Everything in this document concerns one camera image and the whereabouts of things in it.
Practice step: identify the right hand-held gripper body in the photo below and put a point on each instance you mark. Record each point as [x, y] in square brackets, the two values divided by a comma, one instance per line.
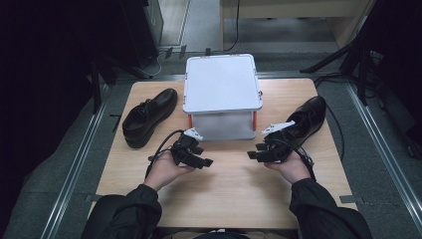
[278, 147]

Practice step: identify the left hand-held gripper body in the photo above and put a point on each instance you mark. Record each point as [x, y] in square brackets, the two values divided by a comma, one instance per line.
[180, 149]

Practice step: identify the black leather shoe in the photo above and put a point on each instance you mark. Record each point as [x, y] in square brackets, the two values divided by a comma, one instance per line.
[149, 116]
[307, 116]

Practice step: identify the white plastic storage box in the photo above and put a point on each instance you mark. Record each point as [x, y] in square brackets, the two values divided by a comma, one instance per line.
[220, 83]

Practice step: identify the person's right hand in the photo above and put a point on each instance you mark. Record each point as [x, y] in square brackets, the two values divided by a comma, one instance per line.
[295, 169]

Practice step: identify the person's left hand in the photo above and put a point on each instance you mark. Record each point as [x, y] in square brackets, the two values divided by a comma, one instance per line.
[162, 171]

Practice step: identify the black metal stand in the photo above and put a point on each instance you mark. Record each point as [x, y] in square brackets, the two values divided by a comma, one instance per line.
[99, 79]

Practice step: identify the black tripod stand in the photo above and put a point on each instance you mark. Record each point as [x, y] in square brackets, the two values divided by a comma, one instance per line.
[348, 56]

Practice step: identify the black cabinet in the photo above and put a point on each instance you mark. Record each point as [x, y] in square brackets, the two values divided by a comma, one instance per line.
[141, 30]

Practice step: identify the light wooden desk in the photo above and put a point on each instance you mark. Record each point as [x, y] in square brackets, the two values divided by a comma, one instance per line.
[298, 10]

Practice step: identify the metal floor rail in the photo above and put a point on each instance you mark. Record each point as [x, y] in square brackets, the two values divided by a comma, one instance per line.
[384, 156]
[76, 159]

